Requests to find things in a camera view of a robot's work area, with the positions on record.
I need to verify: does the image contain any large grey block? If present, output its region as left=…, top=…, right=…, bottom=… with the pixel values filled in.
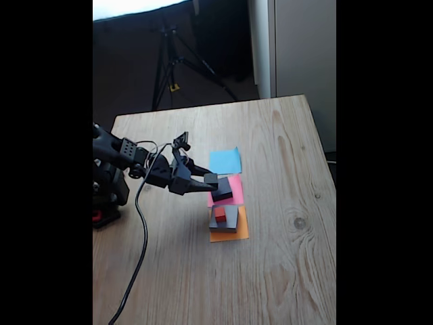
left=208, top=204, right=240, bottom=234

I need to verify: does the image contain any blue paper sheet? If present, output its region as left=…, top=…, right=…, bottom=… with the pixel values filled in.
left=208, top=146, right=244, bottom=175

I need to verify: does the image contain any medium dark block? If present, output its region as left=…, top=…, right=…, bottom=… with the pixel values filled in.
left=211, top=176, right=233, bottom=202

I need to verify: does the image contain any pink paper sheet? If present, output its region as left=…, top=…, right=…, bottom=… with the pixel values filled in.
left=206, top=174, right=245, bottom=208

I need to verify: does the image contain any orange paper sheet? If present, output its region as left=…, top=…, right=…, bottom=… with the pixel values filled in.
left=208, top=204, right=250, bottom=244

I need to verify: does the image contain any tall black tripod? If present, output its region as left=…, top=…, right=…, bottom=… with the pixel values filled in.
left=151, top=20, right=241, bottom=111

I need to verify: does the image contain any white cabinet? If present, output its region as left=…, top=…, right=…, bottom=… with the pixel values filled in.
left=248, top=0, right=337, bottom=153

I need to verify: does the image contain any bright white light panel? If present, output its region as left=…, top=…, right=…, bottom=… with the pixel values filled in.
left=93, top=0, right=190, bottom=22

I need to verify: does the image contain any small wrist camera board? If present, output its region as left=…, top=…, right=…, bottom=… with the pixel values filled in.
left=172, top=131, right=191, bottom=152

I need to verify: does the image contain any black camera cable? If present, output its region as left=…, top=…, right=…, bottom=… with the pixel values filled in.
left=108, top=144, right=173, bottom=325

